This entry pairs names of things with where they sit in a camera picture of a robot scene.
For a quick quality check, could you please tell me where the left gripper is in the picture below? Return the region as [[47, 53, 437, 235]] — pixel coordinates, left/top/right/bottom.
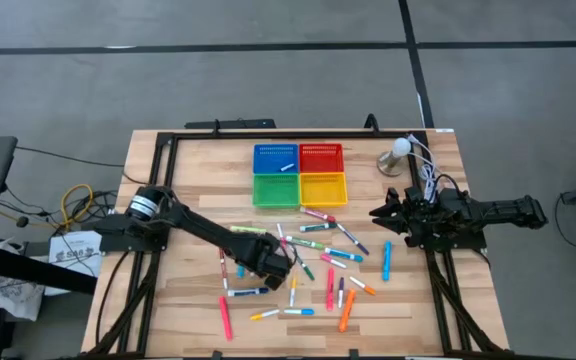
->
[[231, 233, 294, 292]]

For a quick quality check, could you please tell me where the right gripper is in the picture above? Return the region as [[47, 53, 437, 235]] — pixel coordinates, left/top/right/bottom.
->
[[369, 188, 449, 246]]

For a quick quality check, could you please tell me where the thin green marker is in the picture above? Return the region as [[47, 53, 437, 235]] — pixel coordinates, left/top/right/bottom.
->
[[291, 247, 316, 282]]

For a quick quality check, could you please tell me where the thin purple marker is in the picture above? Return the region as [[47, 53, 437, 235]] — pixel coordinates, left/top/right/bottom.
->
[[336, 222, 371, 256]]

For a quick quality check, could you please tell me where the small pink cap marker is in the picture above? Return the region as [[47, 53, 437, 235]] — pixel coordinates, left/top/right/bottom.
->
[[319, 253, 348, 270]]

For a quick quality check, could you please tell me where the thin red marker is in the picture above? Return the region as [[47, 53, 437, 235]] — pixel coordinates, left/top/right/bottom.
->
[[218, 247, 230, 291]]

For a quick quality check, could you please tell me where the orange highlighter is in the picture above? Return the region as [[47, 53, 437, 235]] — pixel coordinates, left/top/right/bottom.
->
[[337, 288, 358, 334]]

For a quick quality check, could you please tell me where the dark blue Expo marker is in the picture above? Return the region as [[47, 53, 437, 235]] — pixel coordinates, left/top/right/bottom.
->
[[226, 286, 271, 298]]

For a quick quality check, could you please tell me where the dark green Expo marker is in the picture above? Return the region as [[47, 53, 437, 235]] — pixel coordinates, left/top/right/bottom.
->
[[299, 222, 338, 233]]

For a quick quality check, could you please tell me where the pink Expo marker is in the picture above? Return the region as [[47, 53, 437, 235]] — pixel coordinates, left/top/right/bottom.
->
[[300, 207, 337, 224]]

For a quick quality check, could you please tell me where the brass lamp with white bulb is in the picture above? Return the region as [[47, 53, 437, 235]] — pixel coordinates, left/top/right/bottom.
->
[[376, 137, 413, 178]]

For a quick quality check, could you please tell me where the yellow plastic basket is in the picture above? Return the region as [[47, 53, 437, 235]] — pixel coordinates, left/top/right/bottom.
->
[[299, 172, 349, 209]]

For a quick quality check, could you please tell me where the green plastic basket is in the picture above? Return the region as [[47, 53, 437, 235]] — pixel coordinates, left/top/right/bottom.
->
[[251, 172, 302, 210]]

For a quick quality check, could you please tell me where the red plastic basket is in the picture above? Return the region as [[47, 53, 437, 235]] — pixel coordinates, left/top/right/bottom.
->
[[298, 143, 345, 175]]

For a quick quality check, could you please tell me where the blue plastic basket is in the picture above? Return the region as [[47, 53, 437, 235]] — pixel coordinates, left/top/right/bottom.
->
[[252, 143, 300, 175]]

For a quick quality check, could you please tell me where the black power strip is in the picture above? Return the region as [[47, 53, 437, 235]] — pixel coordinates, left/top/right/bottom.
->
[[184, 118, 278, 131]]

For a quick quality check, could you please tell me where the white printed paper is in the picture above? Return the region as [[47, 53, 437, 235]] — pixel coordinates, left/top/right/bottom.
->
[[45, 229, 104, 296]]

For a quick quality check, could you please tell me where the black beam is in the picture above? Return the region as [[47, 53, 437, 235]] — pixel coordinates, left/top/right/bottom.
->
[[0, 242, 99, 296]]

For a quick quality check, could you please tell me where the white plastic bag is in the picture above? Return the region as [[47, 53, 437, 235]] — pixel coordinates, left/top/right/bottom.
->
[[0, 237, 52, 322]]

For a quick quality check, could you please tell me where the white cable bundle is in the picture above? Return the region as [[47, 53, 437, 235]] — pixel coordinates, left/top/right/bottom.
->
[[405, 132, 444, 201]]

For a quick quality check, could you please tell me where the yellow cable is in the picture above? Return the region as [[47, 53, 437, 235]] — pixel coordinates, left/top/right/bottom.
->
[[60, 183, 94, 231]]

